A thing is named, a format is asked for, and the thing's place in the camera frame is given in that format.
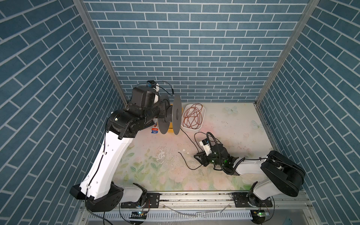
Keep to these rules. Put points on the pencil box blue white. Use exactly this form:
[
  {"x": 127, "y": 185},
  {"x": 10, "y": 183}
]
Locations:
[{"x": 154, "y": 129}]

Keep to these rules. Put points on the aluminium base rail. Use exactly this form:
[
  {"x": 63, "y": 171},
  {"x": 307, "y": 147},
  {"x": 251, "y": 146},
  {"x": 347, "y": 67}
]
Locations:
[{"x": 207, "y": 208}]

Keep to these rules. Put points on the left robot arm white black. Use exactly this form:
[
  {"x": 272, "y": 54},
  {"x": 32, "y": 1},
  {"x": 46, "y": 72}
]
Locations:
[{"x": 145, "y": 108}]

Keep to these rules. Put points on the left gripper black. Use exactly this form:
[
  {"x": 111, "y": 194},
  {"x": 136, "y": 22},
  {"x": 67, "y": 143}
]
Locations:
[{"x": 161, "y": 105}]

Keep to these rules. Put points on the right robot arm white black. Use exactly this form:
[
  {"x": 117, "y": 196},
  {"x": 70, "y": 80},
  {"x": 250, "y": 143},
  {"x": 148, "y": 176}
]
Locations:
[{"x": 283, "y": 176}]

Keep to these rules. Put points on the grey perforated cable spool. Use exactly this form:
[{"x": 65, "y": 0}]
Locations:
[{"x": 177, "y": 117}]

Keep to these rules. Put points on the yellow plastic tub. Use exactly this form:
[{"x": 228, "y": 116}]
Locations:
[{"x": 170, "y": 129}]

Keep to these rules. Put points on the white plastic tub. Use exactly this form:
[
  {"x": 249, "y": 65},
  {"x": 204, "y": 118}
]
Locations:
[{"x": 193, "y": 117}]

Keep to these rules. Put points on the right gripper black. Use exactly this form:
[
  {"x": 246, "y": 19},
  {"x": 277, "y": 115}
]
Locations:
[{"x": 203, "y": 156}]

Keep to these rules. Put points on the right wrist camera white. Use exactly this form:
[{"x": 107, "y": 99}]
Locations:
[{"x": 205, "y": 144}]

